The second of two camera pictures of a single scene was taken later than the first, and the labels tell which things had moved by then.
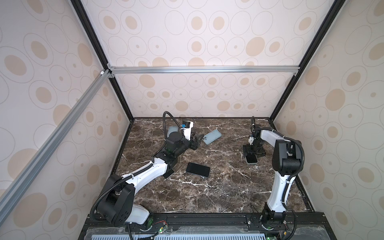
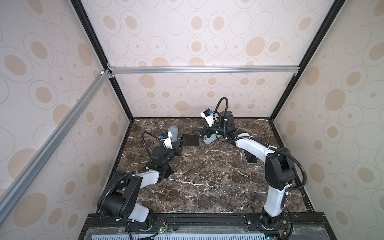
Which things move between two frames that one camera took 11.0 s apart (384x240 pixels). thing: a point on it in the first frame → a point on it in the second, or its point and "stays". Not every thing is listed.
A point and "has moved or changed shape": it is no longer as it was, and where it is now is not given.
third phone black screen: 168,173 stays
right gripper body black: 257,148 → 215,129
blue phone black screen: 197,169 has moved or changed shape
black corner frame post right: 332,12 stays
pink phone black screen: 251,159 stays
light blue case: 212,136 stays
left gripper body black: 192,144 → 168,155
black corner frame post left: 80,9 stays
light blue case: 172,129 stays
